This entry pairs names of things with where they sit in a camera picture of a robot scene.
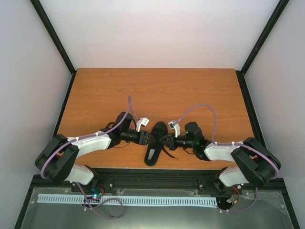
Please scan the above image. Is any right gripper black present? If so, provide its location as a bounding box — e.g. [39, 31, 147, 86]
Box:
[158, 132, 195, 150]

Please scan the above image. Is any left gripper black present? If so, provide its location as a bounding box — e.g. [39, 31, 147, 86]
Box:
[122, 129, 157, 146]

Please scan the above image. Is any black canvas shoe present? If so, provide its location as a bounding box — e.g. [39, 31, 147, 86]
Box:
[144, 122, 168, 167]

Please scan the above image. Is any black shoelace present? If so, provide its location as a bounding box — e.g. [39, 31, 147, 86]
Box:
[163, 147, 179, 160]

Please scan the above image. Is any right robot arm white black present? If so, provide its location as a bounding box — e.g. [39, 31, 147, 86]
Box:
[158, 122, 281, 193]

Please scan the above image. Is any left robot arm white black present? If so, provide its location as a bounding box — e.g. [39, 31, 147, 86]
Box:
[34, 112, 156, 192]

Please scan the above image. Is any left controller board with leds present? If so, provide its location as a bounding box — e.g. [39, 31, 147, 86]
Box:
[87, 184, 104, 203]

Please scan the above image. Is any right wiring connector bundle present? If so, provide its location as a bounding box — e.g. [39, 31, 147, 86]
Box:
[226, 186, 240, 206]

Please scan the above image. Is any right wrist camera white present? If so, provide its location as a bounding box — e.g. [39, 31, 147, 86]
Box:
[168, 119, 181, 137]

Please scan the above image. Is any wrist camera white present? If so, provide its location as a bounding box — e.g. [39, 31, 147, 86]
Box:
[168, 119, 181, 137]
[135, 117, 150, 132]

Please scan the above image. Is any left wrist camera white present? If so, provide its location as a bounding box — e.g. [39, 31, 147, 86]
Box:
[135, 117, 150, 132]

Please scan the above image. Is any right black frame post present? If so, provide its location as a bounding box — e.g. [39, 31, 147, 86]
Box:
[239, 0, 290, 75]

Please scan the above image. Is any black frame post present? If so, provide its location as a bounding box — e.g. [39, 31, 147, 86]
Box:
[30, 0, 77, 75]
[239, 0, 290, 75]

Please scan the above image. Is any black aluminium frame base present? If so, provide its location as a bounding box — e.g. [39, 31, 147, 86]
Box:
[14, 69, 301, 229]

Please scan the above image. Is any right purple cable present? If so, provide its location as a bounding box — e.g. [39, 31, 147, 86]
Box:
[173, 103, 281, 213]

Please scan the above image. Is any light blue cable duct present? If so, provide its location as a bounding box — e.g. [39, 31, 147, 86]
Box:
[37, 194, 217, 208]

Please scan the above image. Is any left black frame post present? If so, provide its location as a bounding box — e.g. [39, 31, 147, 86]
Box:
[30, 0, 77, 75]

